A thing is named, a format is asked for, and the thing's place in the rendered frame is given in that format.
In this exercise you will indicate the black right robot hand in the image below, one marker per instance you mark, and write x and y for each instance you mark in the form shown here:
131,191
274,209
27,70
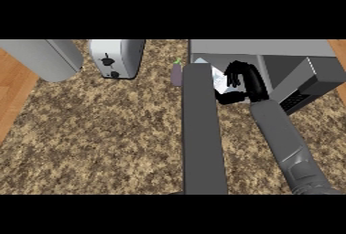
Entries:
254,81

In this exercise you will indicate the white milk carton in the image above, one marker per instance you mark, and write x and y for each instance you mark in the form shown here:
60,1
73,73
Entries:
223,81

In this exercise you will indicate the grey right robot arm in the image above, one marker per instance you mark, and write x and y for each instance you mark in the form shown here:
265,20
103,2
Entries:
286,143

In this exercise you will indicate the grey microwave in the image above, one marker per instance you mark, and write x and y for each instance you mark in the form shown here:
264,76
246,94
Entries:
265,65

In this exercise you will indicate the dark grey microwave door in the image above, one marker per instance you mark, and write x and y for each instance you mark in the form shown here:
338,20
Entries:
203,131

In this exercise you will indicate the purple eggplant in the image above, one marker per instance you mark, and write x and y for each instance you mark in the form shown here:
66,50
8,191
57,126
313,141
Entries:
177,74

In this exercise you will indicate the silver toaster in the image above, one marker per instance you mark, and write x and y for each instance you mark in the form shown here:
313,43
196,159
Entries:
118,58

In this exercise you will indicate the grey rounded appliance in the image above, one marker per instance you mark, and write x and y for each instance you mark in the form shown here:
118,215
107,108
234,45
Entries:
44,58

